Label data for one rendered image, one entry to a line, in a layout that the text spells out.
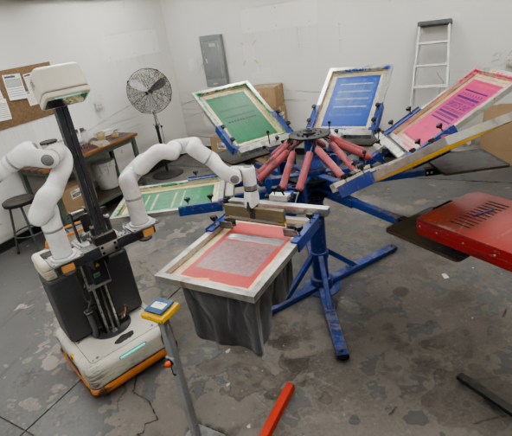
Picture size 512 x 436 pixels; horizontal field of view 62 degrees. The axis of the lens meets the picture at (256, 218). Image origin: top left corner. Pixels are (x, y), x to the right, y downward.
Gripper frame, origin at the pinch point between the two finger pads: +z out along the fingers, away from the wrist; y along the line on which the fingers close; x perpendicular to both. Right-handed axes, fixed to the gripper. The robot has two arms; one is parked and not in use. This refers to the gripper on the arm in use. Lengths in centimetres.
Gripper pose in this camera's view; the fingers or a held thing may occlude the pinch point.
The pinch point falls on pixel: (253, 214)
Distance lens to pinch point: 242.3
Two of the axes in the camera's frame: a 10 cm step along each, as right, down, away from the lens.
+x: 8.7, 1.1, -4.8
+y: -4.7, 4.3, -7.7
